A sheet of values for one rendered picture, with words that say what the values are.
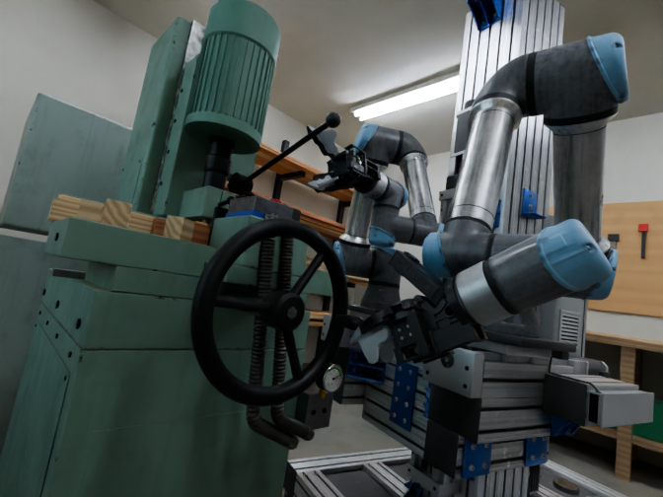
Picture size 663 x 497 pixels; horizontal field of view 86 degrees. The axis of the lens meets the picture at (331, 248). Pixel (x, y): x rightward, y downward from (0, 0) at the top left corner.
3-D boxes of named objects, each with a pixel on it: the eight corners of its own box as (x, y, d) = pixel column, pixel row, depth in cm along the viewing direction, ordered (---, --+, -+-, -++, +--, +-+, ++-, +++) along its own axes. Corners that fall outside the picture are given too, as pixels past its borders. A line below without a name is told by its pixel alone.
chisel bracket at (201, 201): (200, 222, 76) (208, 184, 77) (176, 224, 86) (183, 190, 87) (231, 230, 81) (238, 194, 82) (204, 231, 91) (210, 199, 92)
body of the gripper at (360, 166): (349, 141, 83) (380, 160, 91) (324, 156, 89) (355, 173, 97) (350, 170, 81) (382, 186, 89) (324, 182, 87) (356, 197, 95)
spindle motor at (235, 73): (203, 115, 72) (232, -20, 76) (172, 134, 85) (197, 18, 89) (273, 149, 84) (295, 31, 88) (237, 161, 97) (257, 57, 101)
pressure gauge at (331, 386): (320, 403, 77) (326, 365, 78) (309, 397, 80) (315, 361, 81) (339, 400, 81) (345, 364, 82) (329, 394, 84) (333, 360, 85)
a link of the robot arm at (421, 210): (417, 157, 134) (436, 259, 104) (390, 150, 133) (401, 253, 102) (430, 130, 125) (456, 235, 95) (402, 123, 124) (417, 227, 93)
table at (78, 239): (68, 259, 43) (80, 211, 44) (40, 252, 65) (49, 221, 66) (375, 303, 85) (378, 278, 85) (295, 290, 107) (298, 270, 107)
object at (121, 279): (110, 291, 55) (116, 265, 55) (84, 279, 70) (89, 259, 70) (305, 310, 82) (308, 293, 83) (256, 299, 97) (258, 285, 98)
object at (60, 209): (48, 219, 61) (54, 196, 62) (47, 219, 63) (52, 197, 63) (325, 274, 107) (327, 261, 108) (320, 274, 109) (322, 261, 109)
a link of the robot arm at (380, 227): (410, 248, 95) (415, 209, 97) (371, 242, 94) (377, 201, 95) (401, 251, 103) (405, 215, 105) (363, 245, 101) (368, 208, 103)
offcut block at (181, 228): (174, 241, 67) (179, 220, 67) (190, 243, 66) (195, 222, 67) (162, 237, 63) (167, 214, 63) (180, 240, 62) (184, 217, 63)
